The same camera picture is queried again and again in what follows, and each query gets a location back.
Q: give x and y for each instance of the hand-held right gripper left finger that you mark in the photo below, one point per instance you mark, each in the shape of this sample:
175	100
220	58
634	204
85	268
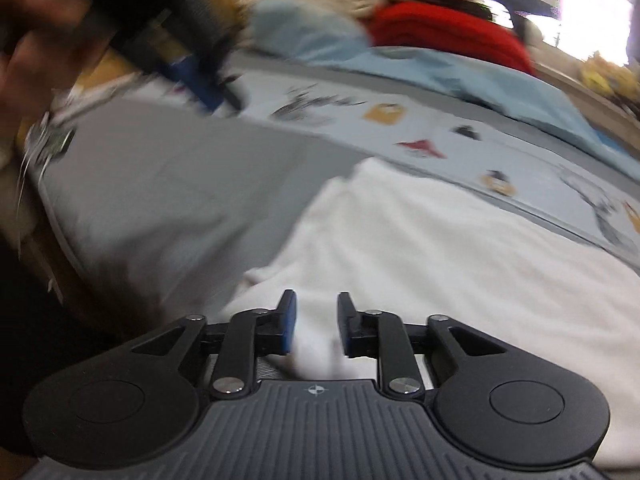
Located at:
289	325

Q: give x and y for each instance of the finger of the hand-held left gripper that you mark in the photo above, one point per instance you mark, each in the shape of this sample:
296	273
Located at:
200	80

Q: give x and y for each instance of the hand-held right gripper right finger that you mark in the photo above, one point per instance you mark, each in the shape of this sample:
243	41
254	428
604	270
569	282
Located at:
346	325

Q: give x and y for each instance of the white long-sleeved garment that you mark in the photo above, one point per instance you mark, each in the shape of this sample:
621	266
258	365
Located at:
425	270

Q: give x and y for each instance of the person's left hand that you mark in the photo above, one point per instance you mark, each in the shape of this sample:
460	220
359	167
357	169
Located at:
35	45

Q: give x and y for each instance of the red folded blanket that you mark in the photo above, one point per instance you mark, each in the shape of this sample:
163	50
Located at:
440	35

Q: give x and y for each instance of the light blue sheet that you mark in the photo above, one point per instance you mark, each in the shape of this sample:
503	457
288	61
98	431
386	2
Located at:
450	75

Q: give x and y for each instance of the yellow duck plush toy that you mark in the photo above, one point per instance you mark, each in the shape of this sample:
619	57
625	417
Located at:
607	72

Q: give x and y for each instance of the window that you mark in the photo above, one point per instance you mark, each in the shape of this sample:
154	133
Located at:
590	0

